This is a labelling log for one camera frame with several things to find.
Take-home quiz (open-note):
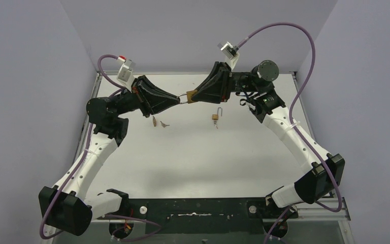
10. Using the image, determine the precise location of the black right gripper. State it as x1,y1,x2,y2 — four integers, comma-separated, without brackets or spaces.
190,62,259,104

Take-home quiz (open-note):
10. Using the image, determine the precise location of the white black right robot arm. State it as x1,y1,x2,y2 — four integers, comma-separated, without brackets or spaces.
190,60,345,217

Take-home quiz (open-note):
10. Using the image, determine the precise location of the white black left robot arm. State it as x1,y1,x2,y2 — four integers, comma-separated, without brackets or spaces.
39,75,181,239

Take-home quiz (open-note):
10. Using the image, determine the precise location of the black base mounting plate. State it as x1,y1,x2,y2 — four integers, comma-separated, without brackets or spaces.
118,197,284,234

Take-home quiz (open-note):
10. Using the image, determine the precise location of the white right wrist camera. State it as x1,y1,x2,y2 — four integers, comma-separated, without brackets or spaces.
217,42,240,70

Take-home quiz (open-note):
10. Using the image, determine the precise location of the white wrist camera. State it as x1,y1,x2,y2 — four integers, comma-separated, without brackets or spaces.
116,55,135,89
217,42,240,70

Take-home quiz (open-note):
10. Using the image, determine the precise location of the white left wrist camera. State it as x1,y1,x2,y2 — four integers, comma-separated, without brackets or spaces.
116,55,135,89

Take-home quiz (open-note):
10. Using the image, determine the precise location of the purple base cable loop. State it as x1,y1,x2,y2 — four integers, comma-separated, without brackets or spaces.
109,215,164,243

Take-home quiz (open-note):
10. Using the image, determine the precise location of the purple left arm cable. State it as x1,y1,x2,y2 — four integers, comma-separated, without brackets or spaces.
39,54,128,240

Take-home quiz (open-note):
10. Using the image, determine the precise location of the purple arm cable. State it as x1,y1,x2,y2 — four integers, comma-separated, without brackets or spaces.
235,22,343,213
39,54,128,240

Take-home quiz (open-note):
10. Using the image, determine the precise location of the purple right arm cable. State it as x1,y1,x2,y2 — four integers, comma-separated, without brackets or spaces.
235,22,343,213

